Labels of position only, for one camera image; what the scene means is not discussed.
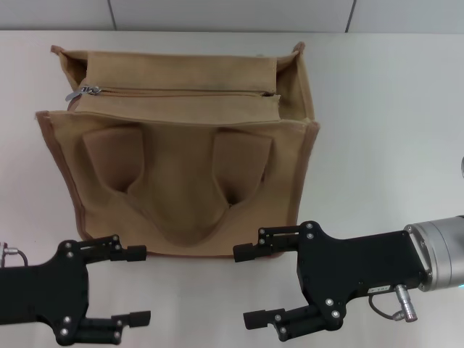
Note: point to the silver metal zipper pull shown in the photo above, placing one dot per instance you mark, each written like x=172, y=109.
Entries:
x=78, y=94

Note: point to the khaki canvas food bag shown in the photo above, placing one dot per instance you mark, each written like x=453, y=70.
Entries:
x=181, y=174

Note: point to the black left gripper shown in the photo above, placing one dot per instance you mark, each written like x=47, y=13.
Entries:
x=43, y=293

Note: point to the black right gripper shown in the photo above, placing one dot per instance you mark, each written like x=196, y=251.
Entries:
x=355, y=264

